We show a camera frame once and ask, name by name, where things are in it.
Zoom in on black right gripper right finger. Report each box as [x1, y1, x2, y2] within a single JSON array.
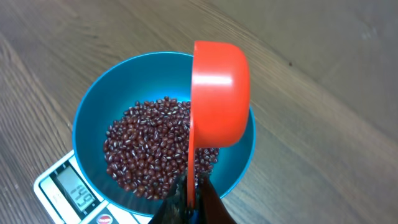
[[198, 174, 236, 224]]

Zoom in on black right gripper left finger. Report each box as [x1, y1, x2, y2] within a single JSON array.
[[149, 174, 187, 224]]

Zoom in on red scoop with blue handle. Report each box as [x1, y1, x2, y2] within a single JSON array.
[[187, 40, 251, 208]]

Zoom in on red beans in bowl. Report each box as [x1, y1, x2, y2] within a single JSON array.
[[103, 96, 220, 201]]

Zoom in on teal plastic bowl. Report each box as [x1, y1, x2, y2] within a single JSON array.
[[72, 51, 256, 217]]

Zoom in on white digital kitchen scale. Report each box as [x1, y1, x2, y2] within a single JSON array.
[[34, 151, 151, 224]]

